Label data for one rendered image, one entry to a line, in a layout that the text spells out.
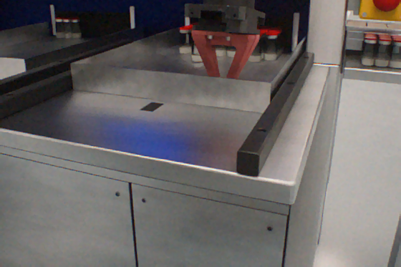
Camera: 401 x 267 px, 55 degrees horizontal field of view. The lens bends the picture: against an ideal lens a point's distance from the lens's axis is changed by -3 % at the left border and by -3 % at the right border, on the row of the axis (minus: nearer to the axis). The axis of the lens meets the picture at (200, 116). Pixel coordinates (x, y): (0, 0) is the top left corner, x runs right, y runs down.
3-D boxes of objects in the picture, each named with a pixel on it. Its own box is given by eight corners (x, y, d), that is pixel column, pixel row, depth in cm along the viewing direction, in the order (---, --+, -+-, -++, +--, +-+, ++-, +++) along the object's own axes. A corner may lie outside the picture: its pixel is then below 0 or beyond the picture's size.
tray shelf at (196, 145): (34, 43, 95) (33, 35, 94) (332, 66, 71) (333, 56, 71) (-196, 102, 53) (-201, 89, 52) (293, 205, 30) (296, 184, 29)
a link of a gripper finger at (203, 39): (258, 95, 49) (266, 18, 47) (244, 104, 42) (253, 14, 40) (208, 89, 51) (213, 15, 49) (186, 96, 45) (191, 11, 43)
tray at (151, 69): (177, 44, 81) (177, 27, 80) (306, 54, 72) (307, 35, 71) (73, 89, 52) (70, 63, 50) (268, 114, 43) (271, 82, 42)
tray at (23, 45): (49, 36, 93) (46, 21, 91) (143, 41, 84) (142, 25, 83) (-86, 69, 63) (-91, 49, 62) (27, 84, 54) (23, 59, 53)
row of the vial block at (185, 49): (182, 51, 74) (182, 26, 72) (278, 59, 68) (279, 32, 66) (177, 53, 72) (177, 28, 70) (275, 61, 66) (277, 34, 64)
